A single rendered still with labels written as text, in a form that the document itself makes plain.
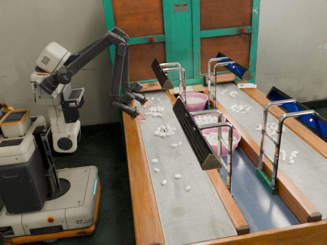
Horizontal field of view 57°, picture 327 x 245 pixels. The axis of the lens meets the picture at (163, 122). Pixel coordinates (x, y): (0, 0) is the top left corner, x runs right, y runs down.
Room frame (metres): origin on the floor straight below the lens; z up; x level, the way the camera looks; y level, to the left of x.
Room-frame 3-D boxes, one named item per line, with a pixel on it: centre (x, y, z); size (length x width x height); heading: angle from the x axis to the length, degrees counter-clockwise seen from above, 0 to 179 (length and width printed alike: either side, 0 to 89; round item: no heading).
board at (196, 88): (2.67, -0.24, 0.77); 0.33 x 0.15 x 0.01; 97
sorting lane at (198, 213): (1.80, -0.01, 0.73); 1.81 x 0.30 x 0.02; 7
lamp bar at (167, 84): (2.24, -0.01, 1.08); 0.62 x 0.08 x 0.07; 7
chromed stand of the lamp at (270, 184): (1.34, -0.61, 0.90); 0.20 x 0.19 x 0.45; 7
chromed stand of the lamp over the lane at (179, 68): (2.25, -0.09, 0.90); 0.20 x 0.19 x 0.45; 7
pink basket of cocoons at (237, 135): (1.74, -0.36, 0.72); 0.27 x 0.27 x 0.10
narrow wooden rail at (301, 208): (1.87, -0.50, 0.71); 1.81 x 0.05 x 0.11; 7
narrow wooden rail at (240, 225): (1.83, -0.18, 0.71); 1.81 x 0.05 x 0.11; 7
